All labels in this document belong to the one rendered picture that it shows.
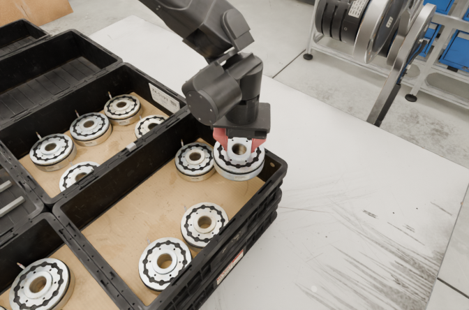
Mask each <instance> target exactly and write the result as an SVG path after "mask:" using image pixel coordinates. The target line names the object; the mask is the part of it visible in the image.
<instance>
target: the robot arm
mask: <svg viewBox="0 0 469 310"><path fill-rule="evenodd" d="M138 1H139V2H141V3H142V4H144V5H145V6H146V7H147V8H148V9H149V10H151V11H152V12H153V13H154V14H156V15H157V16H158V17H159V18H160V19H162V21H164V23H165V25H166V26H167V27H168V28H169V29H171V30H172V31H173V32H175V33H176V34H177V35H179V36H180V37H182V38H183V39H182V42H183V43H185V44H186V45H187V46H189V47H190V48H191V49H193V50H194V51H196V52H197V53H198V54H200V55H201V56H203V57H204V59H205V60H206V62H207V63H208V65H207V66H205V67H204V68H202V69H200V70H199V71H198V72H197V73H196V74H195V75H194V76H193V77H191V78H190V79H189V80H186V81H185V83H184V84H182V86H181V91H182V93H183V95H184V96H185V97H186V104H187V106H188V109H189V110H190V111H191V113H192V115H193V116H194V117H195V118H196V119H197V120H198V121H199V122H201V123H202V124H204V125H207V126H211V130H214V132H213V137H214V139H215V140H216V141H217V142H219V143H220V144H221V145H222V146H223V148H224V150H225V151H227V150H228V137H234V138H252V143H251V153H253V152H254V151H255V149H256V148H257V147H259V146H260V145H261V144H263V143H264V142H266V140H267V134H268V133H270V129H271V105H270V103H262V102H259V101H260V90H261V83H262V71H263V61H262V60H261V58H259V57H258V56H256V55H254V54H253V53H252V52H250V53H245V52H240V51H242V50H243V49H244V48H245V47H247V46H249V45H250V44H251V43H253V42H255V41H254V39H253V37H252V35H251V33H250V31H249V30H251V28H250V27H249V25H248V23H247V22H246V20H245V18H244V16H243V15H242V14H241V13H240V12H239V11H238V10H237V9H236V8H235V7H234V6H233V5H232V4H231V3H230V2H228V1H227V0H138ZM232 47H234V48H233V49H231V50H230V51H228V52H226V51H227V50H229V49H230V48H232ZM224 52H226V53H224ZM238 52H240V53H238ZM225 60H226V61H225ZM224 61H225V63H224V64H223V65H221V64H222V63H223V62H224Z"/></svg>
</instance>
